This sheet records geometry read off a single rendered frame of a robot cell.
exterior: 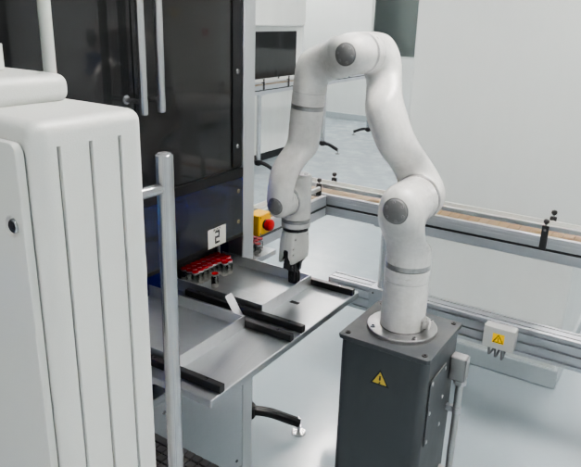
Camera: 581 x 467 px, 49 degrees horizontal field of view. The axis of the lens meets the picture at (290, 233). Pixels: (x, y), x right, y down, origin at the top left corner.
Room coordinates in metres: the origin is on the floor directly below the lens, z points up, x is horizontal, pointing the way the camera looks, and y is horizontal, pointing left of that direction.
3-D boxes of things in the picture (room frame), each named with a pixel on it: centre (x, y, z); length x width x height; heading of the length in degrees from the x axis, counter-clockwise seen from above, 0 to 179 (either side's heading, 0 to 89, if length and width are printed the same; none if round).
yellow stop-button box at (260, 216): (2.05, 0.11, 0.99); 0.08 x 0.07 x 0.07; 58
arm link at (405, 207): (1.54, -0.30, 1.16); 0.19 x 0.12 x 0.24; 148
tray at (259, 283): (1.77, 0.14, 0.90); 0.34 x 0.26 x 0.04; 58
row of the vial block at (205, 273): (1.83, 0.24, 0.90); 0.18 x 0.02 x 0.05; 148
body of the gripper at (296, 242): (1.76, -0.02, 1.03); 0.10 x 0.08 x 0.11; 148
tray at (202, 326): (1.49, 0.32, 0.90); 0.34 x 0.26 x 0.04; 58
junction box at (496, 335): (2.22, -0.83, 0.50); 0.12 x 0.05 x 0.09; 58
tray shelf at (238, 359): (1.59, 0.18, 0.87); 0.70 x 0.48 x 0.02; 148
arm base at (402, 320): (1.57, -0.31, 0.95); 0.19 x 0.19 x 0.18
